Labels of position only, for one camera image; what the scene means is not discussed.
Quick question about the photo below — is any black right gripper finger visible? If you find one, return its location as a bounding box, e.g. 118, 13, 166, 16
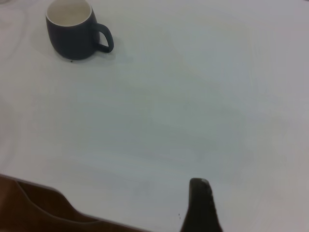
180, 177, 224, 232

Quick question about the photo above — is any dark grey ceramic mug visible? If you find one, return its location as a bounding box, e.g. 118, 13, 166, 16
45, 0, 114, 61

